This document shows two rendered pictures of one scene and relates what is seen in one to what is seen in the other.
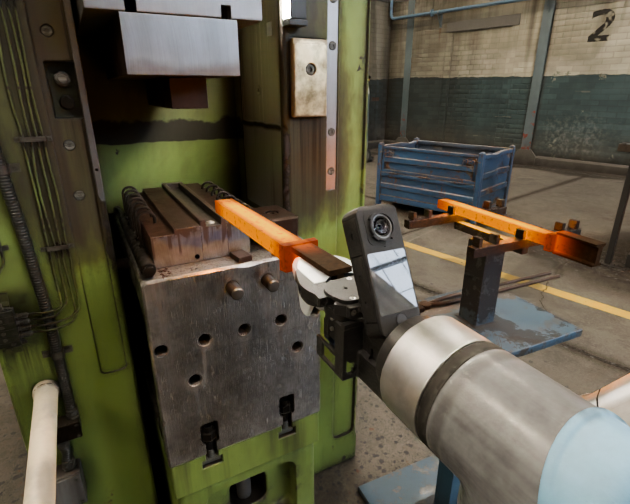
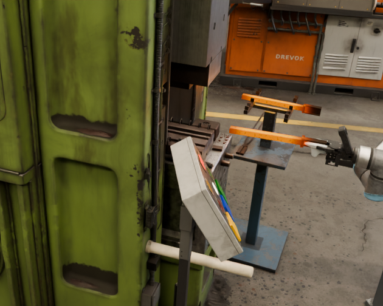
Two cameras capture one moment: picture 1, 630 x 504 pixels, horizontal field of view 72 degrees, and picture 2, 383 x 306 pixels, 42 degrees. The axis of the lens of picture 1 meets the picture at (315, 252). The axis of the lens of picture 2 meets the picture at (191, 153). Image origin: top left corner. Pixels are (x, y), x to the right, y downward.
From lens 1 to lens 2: 1.90 m
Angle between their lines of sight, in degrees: 43
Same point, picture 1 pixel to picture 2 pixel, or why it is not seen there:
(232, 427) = not seen: hidden behind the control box
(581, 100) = not seen: outside the picture
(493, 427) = not seen: outside the picture
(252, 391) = not seen: hidden behind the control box
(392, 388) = (362, 161)
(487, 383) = (379, 153)
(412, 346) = (363, 152)
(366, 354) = (341, 159)
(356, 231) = (345, 133)
